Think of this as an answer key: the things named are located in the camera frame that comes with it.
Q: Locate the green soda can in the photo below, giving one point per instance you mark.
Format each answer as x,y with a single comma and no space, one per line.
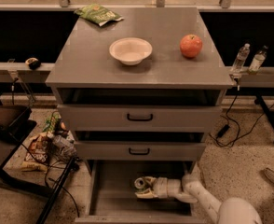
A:
140,183

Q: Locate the grey bottom drawer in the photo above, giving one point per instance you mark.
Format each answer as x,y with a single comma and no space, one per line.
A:
112,198

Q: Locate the grey top drawer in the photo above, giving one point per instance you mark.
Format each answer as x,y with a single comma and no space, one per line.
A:
139,118

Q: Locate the black cart frame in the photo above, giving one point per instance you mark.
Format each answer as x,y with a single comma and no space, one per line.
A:
15,126

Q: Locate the black wheeled stand leg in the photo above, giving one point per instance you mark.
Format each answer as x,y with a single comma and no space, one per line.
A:
272,122

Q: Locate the green chip bag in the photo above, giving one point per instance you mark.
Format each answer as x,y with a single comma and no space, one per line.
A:
98,14

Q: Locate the yellow black tape measure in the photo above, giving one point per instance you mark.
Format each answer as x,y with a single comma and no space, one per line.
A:
33,63

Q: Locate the clear water bottle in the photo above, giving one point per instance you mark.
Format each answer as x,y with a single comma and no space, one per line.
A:
240,59

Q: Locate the grey middle drawer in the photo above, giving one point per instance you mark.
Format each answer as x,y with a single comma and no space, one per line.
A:
139,151

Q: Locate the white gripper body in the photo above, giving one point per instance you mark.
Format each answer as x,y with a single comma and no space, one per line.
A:
160,187

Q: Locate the white bowl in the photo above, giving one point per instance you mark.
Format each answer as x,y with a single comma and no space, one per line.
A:
130,50

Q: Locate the grey drawer cabinet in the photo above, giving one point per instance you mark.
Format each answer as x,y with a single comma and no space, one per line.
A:
86,73

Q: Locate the crumpled plastic bottle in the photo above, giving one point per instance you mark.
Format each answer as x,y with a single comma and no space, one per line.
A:
65,150

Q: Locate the green snack bag floor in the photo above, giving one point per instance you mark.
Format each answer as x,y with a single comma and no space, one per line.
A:
52,122

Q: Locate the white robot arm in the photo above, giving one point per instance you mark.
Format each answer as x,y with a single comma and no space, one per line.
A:
188,189

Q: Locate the brown snack bag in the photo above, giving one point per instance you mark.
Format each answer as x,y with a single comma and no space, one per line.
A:
37,158

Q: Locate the clear bottle dark cap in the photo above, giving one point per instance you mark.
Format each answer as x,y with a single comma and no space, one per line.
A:
258,60

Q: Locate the grey drawer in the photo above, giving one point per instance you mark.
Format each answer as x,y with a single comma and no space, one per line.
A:
139,118
112,198
139,151

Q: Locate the red apple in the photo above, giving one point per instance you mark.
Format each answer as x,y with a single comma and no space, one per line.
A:
190,46

